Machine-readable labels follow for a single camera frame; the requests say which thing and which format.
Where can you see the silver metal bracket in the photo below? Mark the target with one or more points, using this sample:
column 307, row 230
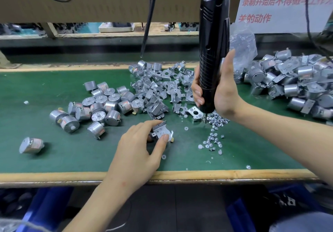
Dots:
column 158, row 127

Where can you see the dark blue crate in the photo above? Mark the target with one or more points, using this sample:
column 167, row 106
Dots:
column 255, row 208

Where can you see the small clear plastic bag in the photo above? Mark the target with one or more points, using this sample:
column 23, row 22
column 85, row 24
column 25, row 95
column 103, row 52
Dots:
column 243, row 47

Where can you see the silver round motor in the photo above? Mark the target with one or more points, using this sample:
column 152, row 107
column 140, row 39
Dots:
column 167, row 134

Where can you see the green bench mat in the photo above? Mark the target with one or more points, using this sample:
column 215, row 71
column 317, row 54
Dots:
column 21, row 83

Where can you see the scatter of small silver screws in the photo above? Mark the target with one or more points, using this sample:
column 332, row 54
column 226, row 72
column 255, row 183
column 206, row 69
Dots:
column 211, row 135

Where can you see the person's left hand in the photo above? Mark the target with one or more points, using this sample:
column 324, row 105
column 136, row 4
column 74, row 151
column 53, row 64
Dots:
column 132, row 161

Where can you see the pile of assembled motors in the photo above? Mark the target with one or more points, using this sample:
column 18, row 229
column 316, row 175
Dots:
column 291, row 81

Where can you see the white paper sign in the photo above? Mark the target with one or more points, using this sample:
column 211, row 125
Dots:
column 286, row 3

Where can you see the grey blue trousers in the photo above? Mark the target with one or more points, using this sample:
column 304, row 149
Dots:
column 302, row 223

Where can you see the black electric screwdriver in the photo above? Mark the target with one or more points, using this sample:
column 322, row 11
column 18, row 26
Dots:
column 213, row 36

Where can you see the person's right forearm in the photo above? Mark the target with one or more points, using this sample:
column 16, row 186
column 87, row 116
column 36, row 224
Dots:
column 289, row 140

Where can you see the pile of silver motors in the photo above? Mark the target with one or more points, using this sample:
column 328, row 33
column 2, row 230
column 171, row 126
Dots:
column 93, row 109

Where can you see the person's left forearm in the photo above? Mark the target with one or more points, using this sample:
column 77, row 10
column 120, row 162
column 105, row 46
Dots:
column 101, row 211

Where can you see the pile of metal brackets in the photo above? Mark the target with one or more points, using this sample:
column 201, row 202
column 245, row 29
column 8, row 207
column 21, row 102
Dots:
column 161, row 83

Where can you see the person's right hand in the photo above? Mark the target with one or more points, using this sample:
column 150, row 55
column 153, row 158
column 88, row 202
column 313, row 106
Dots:
column 226, row 94

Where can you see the slanted wooden post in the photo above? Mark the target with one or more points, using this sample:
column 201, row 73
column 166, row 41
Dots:
column 4, row 62

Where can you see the brown back panel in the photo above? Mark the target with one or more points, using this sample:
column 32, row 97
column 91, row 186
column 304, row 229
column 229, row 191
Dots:
column 104, row 0

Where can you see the blue plastic bin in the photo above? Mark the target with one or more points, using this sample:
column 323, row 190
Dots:
column 44, row 208

